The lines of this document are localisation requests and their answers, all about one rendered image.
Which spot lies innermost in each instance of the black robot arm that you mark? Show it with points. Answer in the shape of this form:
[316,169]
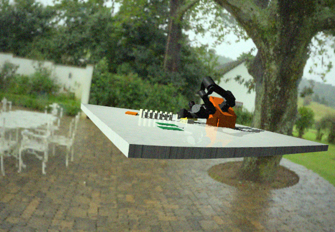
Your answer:
[203,111]

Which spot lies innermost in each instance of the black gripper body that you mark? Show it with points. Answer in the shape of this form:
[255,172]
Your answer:
[184,113]

